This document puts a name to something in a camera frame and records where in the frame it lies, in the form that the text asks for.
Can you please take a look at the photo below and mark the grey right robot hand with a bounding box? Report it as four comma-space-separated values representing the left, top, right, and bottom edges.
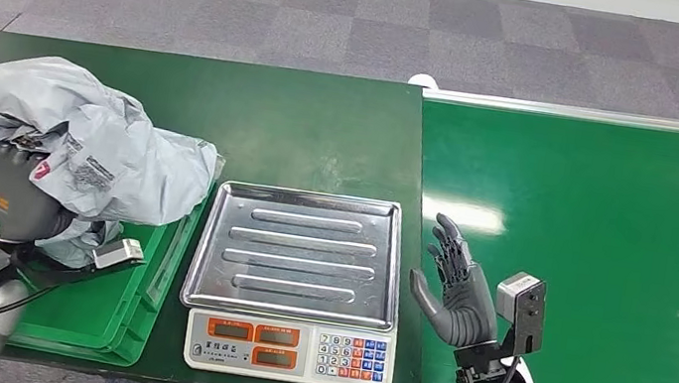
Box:
400, 208, 514, 353

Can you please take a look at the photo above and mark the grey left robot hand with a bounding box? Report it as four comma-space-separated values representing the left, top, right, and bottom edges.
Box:
0, 139, 87, 254

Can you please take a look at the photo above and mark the green plastic delivery box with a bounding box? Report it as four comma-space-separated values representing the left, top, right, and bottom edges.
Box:
5, 157, 219, 377

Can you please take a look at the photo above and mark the green conveyor belt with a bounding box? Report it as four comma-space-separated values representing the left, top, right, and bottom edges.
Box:
383, 94, 679, 383

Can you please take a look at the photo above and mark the steel scale weighing tray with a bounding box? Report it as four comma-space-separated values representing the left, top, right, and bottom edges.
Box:
178, 175, 413, 336

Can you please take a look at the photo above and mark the white electronic price scale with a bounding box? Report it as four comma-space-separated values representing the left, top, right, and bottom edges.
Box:
181, 303, 401, 383

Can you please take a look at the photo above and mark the white round knob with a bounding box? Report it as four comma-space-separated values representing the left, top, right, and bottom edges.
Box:
406, 71, 442, 91

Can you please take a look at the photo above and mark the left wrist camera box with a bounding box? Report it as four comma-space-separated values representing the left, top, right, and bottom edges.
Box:
17, 222, 149, 304

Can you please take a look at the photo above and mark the aluminium conveyor frame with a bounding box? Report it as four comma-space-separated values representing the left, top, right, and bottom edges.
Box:
382, 82, 679, 383

